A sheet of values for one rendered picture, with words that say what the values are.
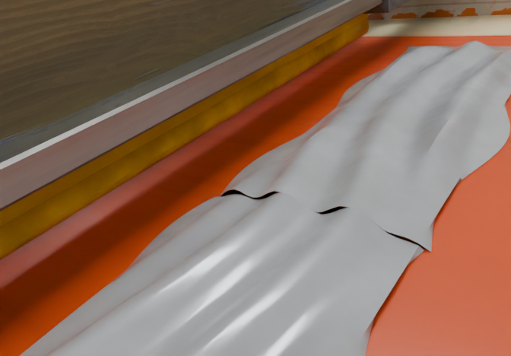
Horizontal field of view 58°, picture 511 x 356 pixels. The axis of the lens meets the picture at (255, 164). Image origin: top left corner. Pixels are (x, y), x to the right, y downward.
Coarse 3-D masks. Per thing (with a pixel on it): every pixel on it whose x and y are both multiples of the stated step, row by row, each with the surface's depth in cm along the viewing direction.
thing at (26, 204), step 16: (336, 32) 26; (304, 48) 24; (272, 64) 22; (240, 80) 20; (256, 80) 21; (224, 96) 20; (192, 112) 18; (160, 128) 17; (128, 144) 16; (96, 160) 15; (112, 160) 16; (64, 176) 14; (80, 176) 15; (48, 192) 14; (16, 208) 13; (0, 224) 13
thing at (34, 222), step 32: (352, 32) 28; (288, 64) 23; (256, 96) 21; (192, 128) 18; (128, 160) 16; (160, 160) 17; (64, 192) 14; (96, 192) 15; (32, 224) 14; (0, 256) 13
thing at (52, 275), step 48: (144, 192) 17; (192, 192) 16; (48, 240) 15; (96, 240) 14; (144, 240) 14; (0, 288) 13; (48, 288) 13; (96, 288) 12; (432, 288) 10; (480, 288) 10; (0, 336) 11; (384, 336) 9; (432, 336) 9; (480, 336) 9
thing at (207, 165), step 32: (320, 64) 27; (352, 64) 26; (384, 64) 25; (288, 96) 23; (320, 96) 23; (224, 128) 21; (256, 128) 20; (288, 128) 20; (192, 160) 18; (224, 160) 18; (224, 192) 16; (480, 192) 13; (448, 224) 12; (480, 224) 12; (448, 256) 11; (480, 256) 11
